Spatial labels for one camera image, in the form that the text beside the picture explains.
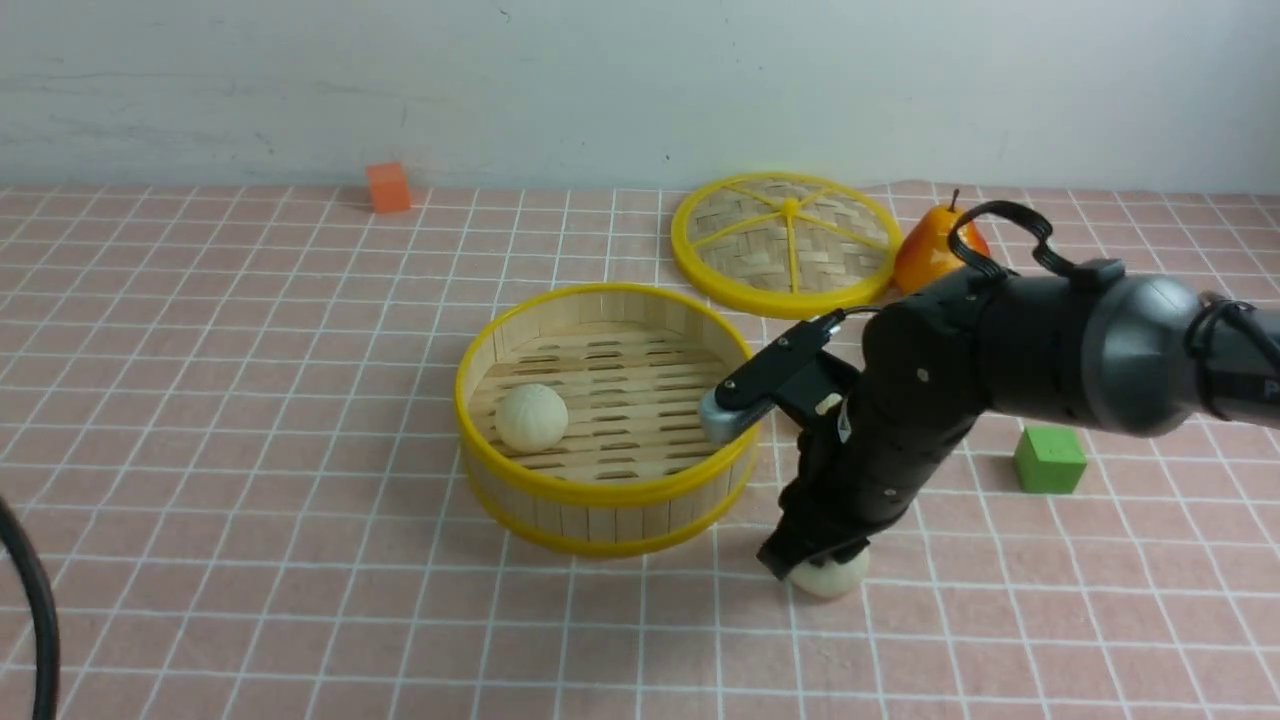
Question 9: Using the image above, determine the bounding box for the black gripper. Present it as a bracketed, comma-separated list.
[756, 290, 991, 580]

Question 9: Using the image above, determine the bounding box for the white bun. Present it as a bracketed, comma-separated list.
[495, 383, 570, 454]
[786, 550, 870, 601]

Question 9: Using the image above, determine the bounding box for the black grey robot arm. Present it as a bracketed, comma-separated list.
[756, 200, 1277, 580]

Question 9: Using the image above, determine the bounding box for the yellow rimmed woven steamer lid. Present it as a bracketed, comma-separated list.
[669, 172, 902, 319]

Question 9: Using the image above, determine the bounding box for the yellow rimmed bamboo steamer tray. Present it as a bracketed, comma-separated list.
[454, 283, 758, 557]

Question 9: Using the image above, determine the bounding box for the orange yellow toy pear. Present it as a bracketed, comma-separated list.
[893, 187, 966, 296]

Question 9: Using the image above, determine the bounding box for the green foam cube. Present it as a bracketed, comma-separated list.
[1012, 427, 1088, 495]

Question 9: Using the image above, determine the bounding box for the orange foam cube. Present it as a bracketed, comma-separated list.
[365, 161, 413, 214]

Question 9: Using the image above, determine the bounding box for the pink checkered tablecloth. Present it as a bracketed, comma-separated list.
[1, 184, 1277, 719]

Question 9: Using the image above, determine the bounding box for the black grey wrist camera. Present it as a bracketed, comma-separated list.
[699, 309, 860, 446]

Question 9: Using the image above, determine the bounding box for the black cable loop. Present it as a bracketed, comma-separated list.
[0, 497, 61, 720]

